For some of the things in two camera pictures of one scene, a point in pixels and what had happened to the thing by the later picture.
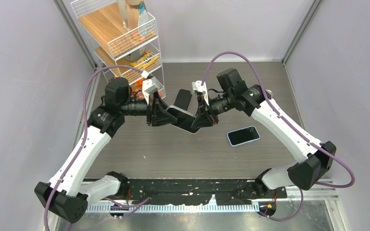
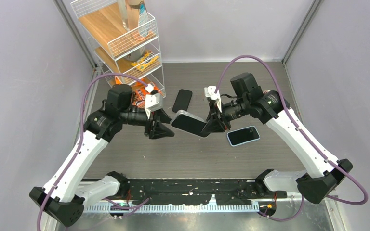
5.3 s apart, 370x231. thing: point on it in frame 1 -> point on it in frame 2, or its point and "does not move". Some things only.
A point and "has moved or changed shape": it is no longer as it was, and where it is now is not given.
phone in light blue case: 243,135 does not move
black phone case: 183,98 does not move
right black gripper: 203,118 -> 218,122
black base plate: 194,192 does not move
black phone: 185,120 has moved or changed shape
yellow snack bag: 148,59 does not move
